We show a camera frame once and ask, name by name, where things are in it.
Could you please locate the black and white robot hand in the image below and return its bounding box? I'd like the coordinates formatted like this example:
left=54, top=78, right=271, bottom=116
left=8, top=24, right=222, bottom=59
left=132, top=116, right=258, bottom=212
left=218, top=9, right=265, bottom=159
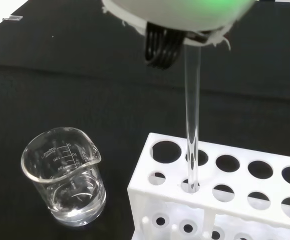
left=101, top=0, right=257, bottom=70

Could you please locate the white test tube rack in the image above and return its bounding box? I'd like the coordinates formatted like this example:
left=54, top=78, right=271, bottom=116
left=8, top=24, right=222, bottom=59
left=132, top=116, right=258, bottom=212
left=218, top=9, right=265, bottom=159
left=127, top=132, right=290, bottom=240

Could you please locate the black bench cloth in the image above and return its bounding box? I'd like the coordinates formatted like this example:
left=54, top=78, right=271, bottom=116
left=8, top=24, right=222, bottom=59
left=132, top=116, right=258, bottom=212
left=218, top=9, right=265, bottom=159
left=0, top=0, right=290, bottom=240

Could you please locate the clear cloth clip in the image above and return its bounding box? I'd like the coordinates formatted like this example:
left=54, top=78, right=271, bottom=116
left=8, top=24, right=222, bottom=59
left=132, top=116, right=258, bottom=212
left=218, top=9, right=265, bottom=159
left=2, top=15, right=24, bottom=22

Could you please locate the clear glass beaker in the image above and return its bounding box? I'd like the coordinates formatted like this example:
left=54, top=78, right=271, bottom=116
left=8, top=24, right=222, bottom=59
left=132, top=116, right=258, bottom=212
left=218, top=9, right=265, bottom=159
left=20, top=126, right=108, bottom=228

